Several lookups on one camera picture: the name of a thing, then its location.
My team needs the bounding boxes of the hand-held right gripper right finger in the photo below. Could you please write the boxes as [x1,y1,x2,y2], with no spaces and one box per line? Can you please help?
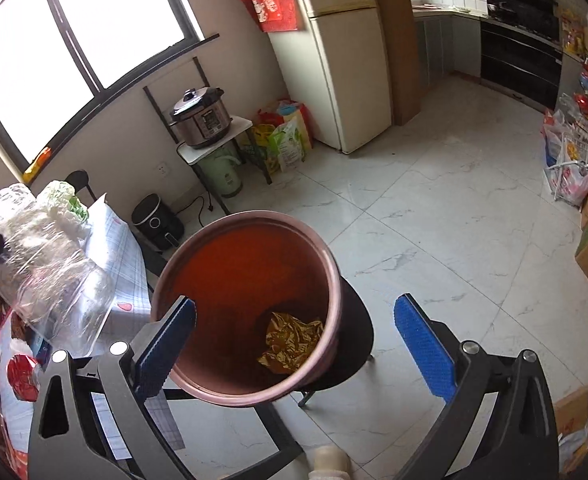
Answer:
[393,292,561,480]

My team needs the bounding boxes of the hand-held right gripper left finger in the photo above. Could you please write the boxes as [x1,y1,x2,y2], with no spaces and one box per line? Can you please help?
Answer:
[27,296,198,480]

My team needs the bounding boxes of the reddish brown plastic bucket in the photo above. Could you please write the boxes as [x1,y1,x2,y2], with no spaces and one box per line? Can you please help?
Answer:
[150,212,345,408]

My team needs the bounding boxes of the black round stool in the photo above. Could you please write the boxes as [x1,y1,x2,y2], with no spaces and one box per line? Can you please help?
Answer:
[294,275,376,408]
[65,169,97,208]

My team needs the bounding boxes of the crumpled gold foil wrapper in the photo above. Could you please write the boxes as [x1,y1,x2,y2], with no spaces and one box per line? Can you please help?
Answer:
[256,311,325,375]

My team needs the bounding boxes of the large clear plastic bottle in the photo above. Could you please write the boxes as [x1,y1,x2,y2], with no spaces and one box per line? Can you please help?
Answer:
[1,210,117,361]

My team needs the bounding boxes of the black air fryer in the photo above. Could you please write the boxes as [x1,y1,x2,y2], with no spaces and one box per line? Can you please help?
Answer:
[131,193,185,252]

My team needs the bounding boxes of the red lidded jar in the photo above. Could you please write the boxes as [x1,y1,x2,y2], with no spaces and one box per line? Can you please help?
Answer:
[6,354,42,401]

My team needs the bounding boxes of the person's beige slipper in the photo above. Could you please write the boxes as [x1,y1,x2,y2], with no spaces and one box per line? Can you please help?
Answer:
[306,444,351,480]

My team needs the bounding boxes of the flat cardboard sheet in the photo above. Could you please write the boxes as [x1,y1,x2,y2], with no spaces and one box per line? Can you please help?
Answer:
[554,385,588,436]

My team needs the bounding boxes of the white bag with green print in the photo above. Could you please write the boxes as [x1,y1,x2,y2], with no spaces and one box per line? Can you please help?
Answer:
[36,180,91,237]

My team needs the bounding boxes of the green white kettle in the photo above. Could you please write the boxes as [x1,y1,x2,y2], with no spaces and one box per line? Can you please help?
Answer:
[196,145,245,200]

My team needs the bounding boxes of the white and pink plastic bag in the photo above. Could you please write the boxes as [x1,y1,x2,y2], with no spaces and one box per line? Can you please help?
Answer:
[544,160,588,206]

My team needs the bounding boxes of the orange packet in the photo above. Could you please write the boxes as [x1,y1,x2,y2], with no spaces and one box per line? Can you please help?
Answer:
[23,146,54,183]

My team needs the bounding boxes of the silver electric pressure cooker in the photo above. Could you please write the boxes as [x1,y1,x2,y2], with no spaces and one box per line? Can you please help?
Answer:
[169,86,233,150]

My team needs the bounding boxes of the black rack with white shelf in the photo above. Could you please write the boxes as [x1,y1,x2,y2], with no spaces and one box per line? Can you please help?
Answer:
[143,55,275,216]

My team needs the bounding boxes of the green and white sack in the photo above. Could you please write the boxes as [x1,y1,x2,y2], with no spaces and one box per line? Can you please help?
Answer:
[266,105,312,173]

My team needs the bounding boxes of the red shopping bag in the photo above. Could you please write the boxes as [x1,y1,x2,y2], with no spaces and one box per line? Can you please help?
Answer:
[258,100,305,128]

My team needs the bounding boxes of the black built-in stove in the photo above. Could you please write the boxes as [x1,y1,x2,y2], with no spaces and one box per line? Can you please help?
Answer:
[480,20,564,111]

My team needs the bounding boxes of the cream two-door refrigerator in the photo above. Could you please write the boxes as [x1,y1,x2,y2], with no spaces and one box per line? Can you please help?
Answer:
[266,0,395,155]

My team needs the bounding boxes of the grey kitchen cabinets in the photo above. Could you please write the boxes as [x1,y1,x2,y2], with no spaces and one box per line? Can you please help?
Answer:
[413,7,482,93]

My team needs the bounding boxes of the dark framed window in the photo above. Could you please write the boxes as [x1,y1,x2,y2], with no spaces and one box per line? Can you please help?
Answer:
[0,0,220,176]

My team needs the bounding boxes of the wire shelf of snack packets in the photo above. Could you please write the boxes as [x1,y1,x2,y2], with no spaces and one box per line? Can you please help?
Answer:
[541,7,588,206]

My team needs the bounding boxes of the brown wooden door frame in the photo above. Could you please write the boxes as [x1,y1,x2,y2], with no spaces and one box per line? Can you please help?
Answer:
[369,0,422,126]

